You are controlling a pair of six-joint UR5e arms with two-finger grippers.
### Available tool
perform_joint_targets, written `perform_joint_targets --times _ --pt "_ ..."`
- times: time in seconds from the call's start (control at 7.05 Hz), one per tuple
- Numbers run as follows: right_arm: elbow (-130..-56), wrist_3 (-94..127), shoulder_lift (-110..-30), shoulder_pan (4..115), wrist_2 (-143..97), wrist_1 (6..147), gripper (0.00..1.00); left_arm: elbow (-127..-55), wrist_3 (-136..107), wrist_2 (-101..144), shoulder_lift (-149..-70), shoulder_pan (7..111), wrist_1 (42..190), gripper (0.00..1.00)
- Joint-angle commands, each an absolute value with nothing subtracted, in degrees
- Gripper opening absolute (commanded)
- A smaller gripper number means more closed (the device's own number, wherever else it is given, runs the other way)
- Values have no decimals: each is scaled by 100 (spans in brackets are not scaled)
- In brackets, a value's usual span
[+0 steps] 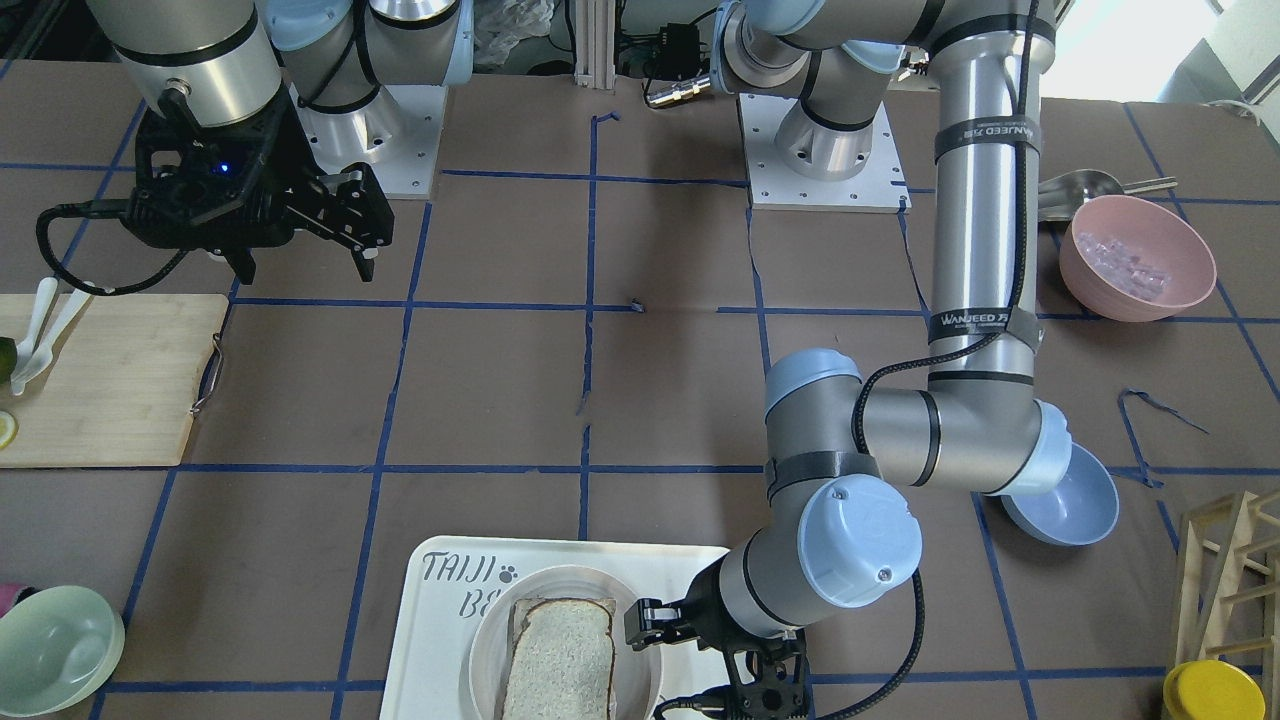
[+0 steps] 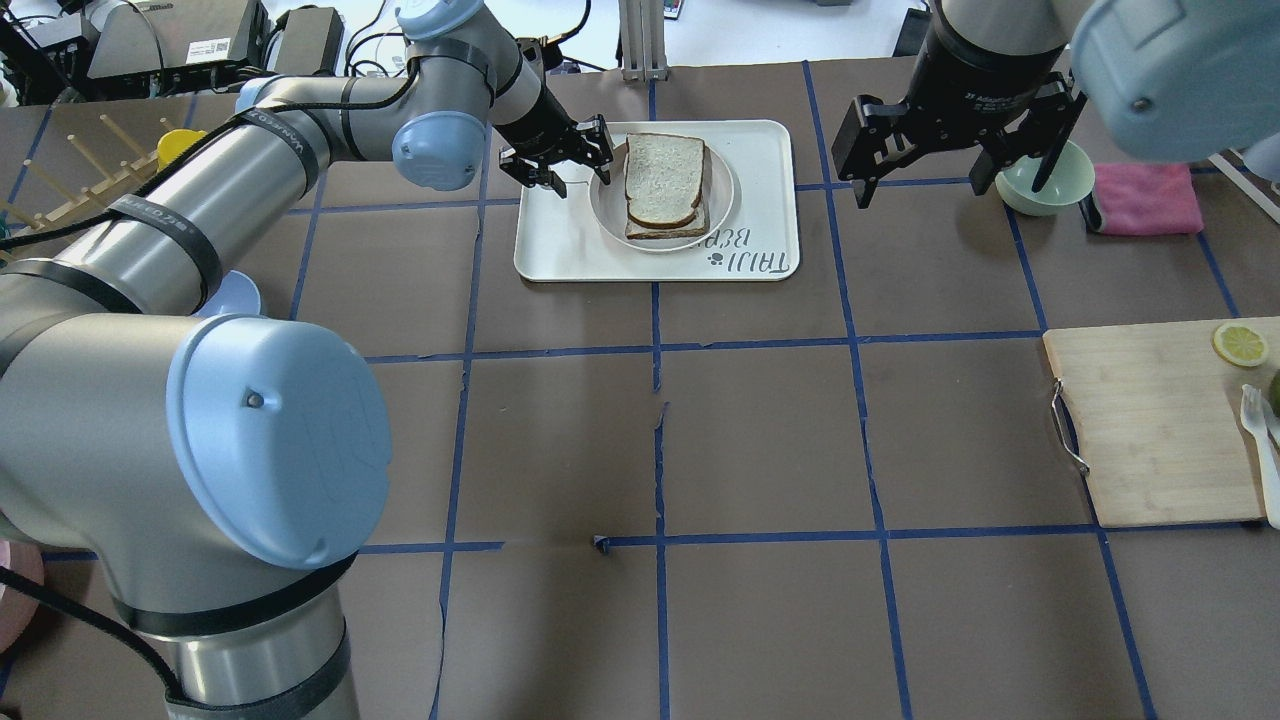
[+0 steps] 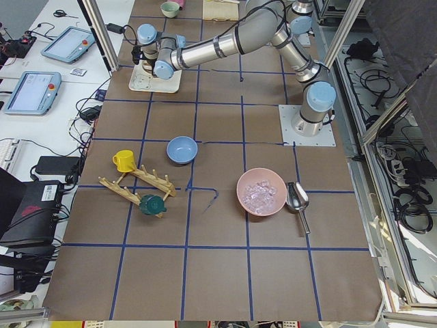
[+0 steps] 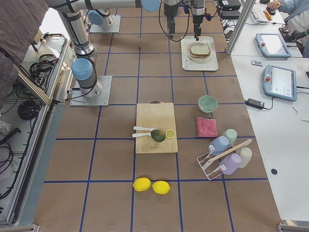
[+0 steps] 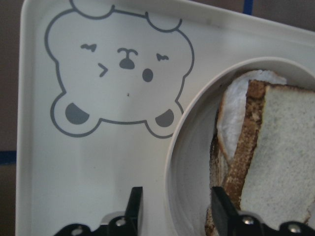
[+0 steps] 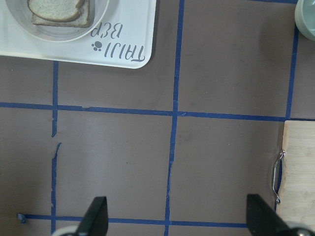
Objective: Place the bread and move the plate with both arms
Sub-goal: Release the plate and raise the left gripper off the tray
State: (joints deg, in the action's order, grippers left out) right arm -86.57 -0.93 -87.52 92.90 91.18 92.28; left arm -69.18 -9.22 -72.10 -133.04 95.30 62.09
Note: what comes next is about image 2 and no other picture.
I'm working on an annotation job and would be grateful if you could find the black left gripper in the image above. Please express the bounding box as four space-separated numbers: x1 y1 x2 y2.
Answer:
498 95 614 197

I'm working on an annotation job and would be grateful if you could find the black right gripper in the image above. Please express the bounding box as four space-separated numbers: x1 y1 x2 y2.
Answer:
831 70 1088 209

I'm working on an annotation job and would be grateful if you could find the cream round plate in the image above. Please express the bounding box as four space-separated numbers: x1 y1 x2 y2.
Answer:
589 136 737 252

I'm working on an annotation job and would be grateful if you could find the bread slice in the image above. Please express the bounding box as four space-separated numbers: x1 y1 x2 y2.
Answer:
623 133 707 231
625 204 710 241

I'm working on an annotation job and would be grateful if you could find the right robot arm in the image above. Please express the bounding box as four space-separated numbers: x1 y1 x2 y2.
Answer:
831 1 1279 208

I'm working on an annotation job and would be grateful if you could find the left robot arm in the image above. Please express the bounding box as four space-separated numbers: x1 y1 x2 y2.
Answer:
1 1 613 719

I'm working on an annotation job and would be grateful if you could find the cream bear tray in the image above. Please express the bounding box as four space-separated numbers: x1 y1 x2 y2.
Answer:
515 119 801 282

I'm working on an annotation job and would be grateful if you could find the green bowl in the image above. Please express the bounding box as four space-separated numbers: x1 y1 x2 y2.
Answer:
995 140 1096 217

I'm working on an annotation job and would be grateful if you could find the pink cloth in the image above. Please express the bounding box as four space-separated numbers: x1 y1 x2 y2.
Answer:
1078 163 1204 237

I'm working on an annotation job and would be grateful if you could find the blue cup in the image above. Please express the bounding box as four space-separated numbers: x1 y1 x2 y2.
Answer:
1242 133 1280 183

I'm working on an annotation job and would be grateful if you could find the wooden cutting board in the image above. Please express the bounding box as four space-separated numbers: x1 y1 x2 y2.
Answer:
1043 316 1277 528

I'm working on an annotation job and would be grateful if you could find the blue bowl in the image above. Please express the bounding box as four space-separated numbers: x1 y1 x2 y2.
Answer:
193 270 264 318

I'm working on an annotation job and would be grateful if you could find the avocado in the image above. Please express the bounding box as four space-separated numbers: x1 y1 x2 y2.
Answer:
1266 370 1280 416

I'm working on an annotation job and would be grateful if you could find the yellow mug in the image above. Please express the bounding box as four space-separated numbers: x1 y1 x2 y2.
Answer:
156 128 207 170

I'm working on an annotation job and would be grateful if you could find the black electronics box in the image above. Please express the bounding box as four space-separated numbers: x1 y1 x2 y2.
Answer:
84 1 346 97

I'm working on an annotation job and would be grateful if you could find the wooden dish rack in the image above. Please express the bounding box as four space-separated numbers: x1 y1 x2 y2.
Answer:
1 99 191 240

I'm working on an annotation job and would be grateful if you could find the pink bowl with ice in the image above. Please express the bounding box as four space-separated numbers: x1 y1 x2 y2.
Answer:
1 539 45 653

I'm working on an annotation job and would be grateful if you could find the aluminium frame post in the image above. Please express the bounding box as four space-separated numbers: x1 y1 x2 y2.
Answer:
618 0 669 82

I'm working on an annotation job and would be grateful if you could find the white wire cup rack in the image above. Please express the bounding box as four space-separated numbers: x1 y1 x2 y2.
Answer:
1208 152 1279 225

